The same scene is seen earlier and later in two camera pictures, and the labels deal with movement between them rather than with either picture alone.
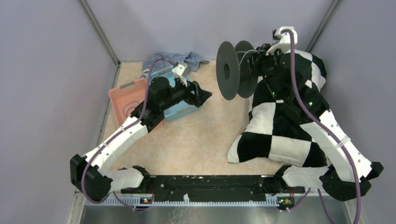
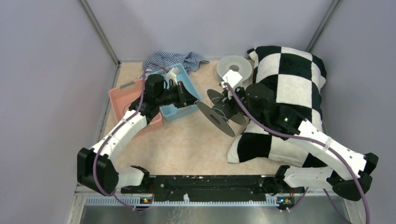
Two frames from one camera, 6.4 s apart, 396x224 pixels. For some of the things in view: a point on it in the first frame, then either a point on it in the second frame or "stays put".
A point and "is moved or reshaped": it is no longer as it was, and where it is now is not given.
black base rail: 210,188 stays put
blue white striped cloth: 159,61 stays put
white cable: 244,54 to 220,110
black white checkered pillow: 273,130 stays put
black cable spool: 233,75 is moved or reshaped
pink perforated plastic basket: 126,97 stays put
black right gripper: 260,56 to 228,98
